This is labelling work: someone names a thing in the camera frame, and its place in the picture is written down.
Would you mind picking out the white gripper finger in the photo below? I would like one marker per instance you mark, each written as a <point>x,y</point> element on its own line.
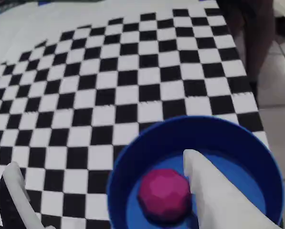
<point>18,188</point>
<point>218,205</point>

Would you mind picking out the pink faceted ball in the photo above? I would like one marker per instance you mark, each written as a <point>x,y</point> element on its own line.
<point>163,195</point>

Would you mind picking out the blue round box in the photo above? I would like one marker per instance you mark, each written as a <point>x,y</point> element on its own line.
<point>156,143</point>

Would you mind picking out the black white checkerboard mat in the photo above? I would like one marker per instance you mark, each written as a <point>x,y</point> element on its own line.
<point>108,83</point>

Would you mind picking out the dark brown furniture leg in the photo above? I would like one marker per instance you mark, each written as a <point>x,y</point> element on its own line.
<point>252,35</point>

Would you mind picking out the blue tape strip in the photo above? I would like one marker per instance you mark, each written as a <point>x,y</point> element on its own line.
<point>44,2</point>

